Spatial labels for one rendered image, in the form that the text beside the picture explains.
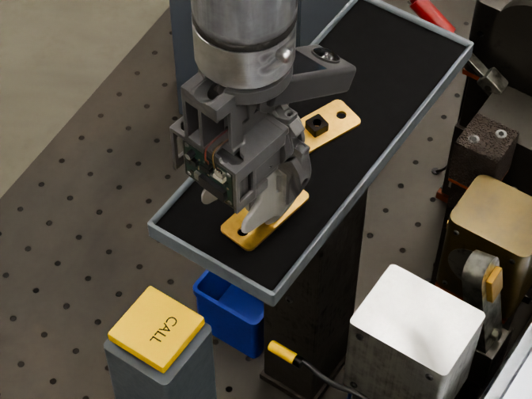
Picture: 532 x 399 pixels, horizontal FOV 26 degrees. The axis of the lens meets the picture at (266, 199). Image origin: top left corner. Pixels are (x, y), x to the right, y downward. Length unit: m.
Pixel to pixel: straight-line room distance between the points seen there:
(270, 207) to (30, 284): 0.67
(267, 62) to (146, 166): 0.88
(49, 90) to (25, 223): 1.15
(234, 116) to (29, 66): 1.99
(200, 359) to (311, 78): 0.27
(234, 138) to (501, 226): 0.38
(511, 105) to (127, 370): 0.52
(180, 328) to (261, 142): 0.19
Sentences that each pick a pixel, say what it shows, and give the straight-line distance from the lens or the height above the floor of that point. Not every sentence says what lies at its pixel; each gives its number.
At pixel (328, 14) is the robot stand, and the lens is 1.55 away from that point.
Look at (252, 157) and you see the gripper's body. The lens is 0.88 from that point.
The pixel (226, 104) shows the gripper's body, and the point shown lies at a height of 1.38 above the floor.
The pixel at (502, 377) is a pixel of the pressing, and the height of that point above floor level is 1.00.
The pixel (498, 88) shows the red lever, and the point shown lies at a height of 1.09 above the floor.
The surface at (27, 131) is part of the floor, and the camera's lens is 2.69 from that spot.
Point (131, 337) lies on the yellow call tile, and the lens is 0.98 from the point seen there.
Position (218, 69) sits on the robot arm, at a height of 1.41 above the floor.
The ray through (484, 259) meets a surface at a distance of 1.10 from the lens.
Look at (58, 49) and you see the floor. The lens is 2.85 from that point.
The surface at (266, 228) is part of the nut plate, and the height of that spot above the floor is 1.17.
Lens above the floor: 2.01
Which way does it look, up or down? 53 degrees down
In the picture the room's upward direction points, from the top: straight up
